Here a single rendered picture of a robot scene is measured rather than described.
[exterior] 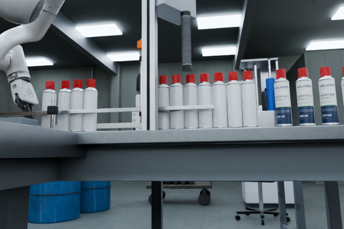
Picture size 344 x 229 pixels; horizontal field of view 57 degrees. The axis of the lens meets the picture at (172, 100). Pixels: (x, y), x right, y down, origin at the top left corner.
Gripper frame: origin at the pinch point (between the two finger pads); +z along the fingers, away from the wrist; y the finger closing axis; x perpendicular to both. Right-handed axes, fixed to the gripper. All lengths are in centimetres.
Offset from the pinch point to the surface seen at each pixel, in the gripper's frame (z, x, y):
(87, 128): 13.8, -22.3, -2.9
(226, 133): 37, -67, -65
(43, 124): 6.0, -6.3, -3.1
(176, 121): 24, -54, -3
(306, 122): 40, -95, -3
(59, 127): 8.9, -11.7, -2.6
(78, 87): -3.1, -23.3, -2.1
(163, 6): -12, -65, -16
